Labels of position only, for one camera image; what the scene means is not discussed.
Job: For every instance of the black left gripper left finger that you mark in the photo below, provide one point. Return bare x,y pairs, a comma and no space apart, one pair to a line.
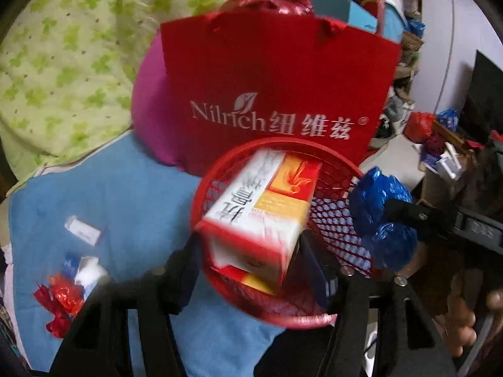
98,343

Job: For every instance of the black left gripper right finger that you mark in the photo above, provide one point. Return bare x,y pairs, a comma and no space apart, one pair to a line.
339,323

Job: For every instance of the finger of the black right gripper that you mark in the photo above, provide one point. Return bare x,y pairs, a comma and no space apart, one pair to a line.
427,221

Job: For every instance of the blue foil wrapper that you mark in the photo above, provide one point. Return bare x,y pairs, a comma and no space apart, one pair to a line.
391,245

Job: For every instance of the white purple medicine box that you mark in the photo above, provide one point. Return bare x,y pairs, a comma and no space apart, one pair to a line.
82,230

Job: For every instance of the red white orange carton box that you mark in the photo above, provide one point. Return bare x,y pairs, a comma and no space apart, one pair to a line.
251,230

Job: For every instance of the right hand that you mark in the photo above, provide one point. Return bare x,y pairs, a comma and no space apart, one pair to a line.
457,325

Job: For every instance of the red crumpled foil wrapper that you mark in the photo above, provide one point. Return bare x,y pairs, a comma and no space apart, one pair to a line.
63,299

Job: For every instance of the small blue white box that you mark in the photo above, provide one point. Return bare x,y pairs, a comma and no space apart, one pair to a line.
73,263

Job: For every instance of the red plastic bag on floor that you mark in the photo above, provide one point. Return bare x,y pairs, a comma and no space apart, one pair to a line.
419,127

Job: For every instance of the red plastic mesh basket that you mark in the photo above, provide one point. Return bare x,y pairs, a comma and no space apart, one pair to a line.
329,213

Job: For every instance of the blue plastic bag on floor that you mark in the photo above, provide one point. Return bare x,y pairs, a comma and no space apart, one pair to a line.
449,119

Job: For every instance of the black television screen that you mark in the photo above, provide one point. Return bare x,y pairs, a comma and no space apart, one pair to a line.
482,111

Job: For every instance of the blue towel blanket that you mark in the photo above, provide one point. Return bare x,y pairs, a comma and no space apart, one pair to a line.
142,209

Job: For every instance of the wicker basket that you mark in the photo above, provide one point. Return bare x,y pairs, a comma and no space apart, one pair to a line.
411,42

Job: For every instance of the light blue cardboard box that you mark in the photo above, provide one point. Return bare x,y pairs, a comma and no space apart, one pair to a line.
353,14

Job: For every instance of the red Nilrich paper bag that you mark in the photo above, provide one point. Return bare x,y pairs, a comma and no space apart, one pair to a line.
234,77

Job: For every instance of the magenta pink pillow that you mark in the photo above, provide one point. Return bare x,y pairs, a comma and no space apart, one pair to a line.
152,112

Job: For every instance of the red plastic bag in bag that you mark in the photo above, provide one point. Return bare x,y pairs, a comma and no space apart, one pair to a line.
292,7

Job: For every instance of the green clover pattern quilt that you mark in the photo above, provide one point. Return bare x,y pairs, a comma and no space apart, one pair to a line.
67,72

